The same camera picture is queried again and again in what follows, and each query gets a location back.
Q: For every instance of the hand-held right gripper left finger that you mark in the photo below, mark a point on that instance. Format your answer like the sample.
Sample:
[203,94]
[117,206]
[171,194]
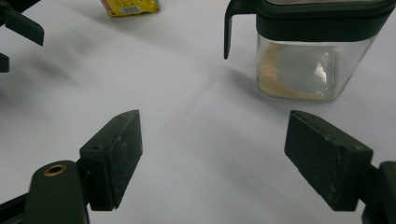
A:
[115,161]

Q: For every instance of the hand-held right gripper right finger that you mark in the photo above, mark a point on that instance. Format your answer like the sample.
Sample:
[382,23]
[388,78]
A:
[327,161]

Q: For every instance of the yellow green checkered seasoning packet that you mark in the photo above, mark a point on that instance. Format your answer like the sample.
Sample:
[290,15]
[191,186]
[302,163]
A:
[130,7]

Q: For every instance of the glass jar with black lid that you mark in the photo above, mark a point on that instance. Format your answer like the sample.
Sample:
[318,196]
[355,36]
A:
[311,28]

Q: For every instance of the white table sheet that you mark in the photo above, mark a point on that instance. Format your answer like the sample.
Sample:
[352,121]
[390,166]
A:
[186,93]

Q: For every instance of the beige seasoning granules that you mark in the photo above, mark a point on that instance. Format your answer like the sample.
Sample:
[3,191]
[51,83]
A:
[267,81]

